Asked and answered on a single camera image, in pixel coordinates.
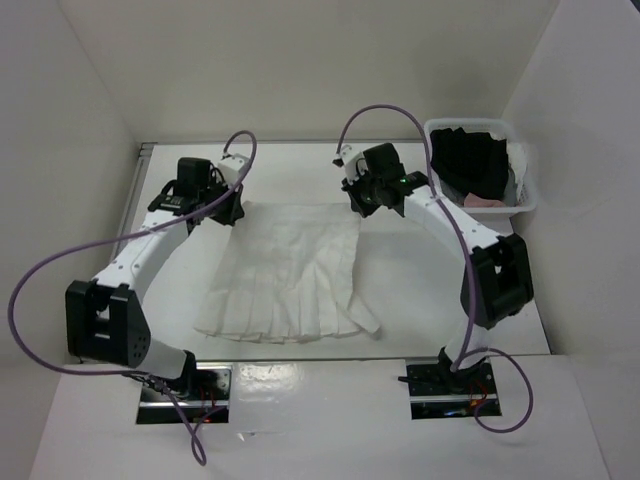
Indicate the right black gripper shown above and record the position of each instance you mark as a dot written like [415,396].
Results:
[365,208]

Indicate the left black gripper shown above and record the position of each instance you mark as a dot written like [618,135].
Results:
[233,211]

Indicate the white pleated skirt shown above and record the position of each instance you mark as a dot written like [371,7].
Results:
[287,276]

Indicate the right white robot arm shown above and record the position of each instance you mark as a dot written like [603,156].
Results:
[496,280]

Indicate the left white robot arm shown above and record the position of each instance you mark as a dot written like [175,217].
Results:
[105,320]

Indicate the pink garment in basket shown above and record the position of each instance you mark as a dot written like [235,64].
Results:
[473,201]

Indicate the black skirt in basket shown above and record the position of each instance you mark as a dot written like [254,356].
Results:
[471,162]

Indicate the white plastic laundry basket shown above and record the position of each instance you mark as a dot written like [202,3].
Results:
[527,197]

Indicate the white garment in basket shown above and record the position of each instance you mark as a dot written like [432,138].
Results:
[517,157]

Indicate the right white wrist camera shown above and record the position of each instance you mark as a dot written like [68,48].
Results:
[353,163]

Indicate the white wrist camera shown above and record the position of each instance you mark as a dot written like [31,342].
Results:
[232,167]
[353,163]

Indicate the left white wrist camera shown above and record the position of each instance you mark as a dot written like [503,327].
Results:
[232,167]

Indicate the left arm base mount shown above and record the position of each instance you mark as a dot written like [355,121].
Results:
[208,402]

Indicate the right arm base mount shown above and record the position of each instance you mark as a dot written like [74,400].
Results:
[435,394]

